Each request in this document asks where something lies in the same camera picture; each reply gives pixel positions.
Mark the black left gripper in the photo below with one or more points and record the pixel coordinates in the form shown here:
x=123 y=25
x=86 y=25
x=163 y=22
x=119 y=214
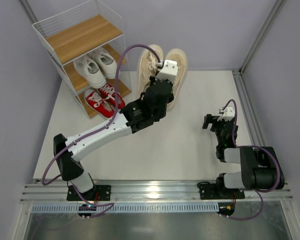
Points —
x=161 y=85

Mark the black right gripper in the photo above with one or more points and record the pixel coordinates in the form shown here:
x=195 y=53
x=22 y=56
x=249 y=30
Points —
x=215 y=122

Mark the beige sneaker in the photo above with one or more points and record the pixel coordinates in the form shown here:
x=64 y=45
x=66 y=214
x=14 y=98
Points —
x=147 y=65
x=181 y=58

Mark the red canvas sneaker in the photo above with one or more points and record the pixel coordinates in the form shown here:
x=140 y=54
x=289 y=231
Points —
x=108 y=93
x=94 y=100

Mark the white sneaker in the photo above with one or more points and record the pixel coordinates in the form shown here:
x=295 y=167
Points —
x=105 y=61
x=90 y=71

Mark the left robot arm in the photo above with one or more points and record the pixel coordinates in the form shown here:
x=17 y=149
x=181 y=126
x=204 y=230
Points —
x=135 y=116

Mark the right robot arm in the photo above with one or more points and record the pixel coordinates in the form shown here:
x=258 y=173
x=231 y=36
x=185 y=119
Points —
x=259 y=167

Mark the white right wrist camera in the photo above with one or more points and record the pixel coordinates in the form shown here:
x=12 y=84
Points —
x=227 y=114

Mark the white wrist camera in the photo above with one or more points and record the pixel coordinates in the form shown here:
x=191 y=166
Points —
x=227 y=114
x=167 y=70

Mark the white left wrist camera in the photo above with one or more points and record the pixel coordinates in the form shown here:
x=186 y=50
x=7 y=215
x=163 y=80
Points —
x=167 y=70

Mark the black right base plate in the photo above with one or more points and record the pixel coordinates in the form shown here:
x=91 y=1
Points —
x=212 y=191

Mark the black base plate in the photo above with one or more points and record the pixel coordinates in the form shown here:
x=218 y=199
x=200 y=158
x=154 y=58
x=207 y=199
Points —
x=97 y=193
x=212 y=191

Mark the white wire shoe shelf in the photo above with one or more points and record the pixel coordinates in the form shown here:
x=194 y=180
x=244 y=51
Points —
x=82 y=30

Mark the grey slotted cable duct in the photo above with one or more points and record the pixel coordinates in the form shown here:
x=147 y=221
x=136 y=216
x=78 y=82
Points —
x=159 y=207

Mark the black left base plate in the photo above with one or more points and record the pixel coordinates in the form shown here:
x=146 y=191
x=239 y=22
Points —
x=97 y=193

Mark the aluminium corner frame post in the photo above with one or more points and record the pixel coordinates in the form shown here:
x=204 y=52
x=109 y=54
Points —
x=268 y=23

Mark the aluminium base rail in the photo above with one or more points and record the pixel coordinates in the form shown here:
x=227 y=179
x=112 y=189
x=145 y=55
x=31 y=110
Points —
x=122 y=191

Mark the aluminium left frame post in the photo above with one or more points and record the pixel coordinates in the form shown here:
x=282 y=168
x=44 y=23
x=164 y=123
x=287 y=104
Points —
x=28 y=11

